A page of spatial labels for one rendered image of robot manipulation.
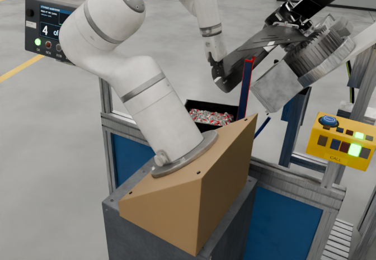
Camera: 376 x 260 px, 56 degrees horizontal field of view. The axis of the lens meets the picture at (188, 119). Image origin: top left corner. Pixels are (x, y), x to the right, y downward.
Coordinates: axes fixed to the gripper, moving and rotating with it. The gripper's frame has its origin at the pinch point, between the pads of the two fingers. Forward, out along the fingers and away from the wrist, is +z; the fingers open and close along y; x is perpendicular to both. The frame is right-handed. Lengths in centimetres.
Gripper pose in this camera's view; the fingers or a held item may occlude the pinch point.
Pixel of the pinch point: (219, 71)
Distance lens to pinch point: 140.8
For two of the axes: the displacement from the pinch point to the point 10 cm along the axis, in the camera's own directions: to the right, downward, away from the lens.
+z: 2.3, 8.8, 4.1
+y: 4.6, -4.7, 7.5
